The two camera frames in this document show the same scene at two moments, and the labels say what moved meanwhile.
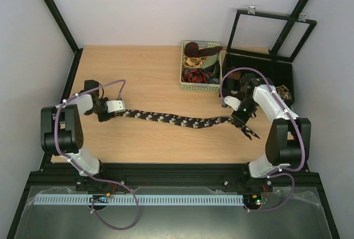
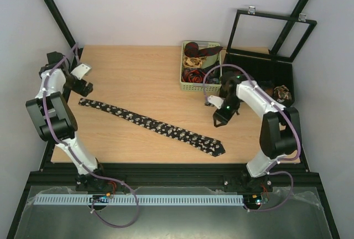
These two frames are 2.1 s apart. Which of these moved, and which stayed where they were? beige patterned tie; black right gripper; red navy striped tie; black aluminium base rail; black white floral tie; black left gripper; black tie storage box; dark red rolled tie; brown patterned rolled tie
Moved: black right gripper; black left gripper; black white floral tie
Stayed: black tie storage box; beige patterned tie; red navy striped tie; brown patterned rolled tie; black aluminium base rail; dark red rolled tie
